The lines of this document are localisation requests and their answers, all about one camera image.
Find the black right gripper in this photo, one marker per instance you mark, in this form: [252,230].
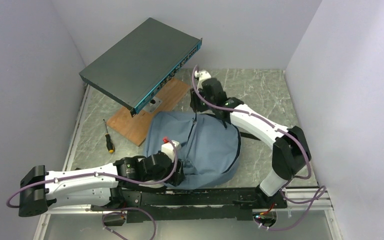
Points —
[194,103]

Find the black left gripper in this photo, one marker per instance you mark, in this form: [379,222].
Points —
[178,175]

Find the blue backpack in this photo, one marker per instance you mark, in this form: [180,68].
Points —
[209,151]

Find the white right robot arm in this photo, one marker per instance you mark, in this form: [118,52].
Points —
[290,152]

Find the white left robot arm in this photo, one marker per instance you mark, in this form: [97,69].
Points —
[42,190]

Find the wooden board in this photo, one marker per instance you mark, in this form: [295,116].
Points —
[135,128]

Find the black yellow screwdriver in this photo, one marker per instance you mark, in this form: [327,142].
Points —
[109,144]

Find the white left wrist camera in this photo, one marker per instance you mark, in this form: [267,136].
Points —
[169,147]

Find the grey metal switch bracket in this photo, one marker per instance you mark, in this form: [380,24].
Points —
[153,104]

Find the grey network switch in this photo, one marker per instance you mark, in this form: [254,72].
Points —
[136,68]

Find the aluminium frame rail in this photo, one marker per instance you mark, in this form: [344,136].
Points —
[304,218]

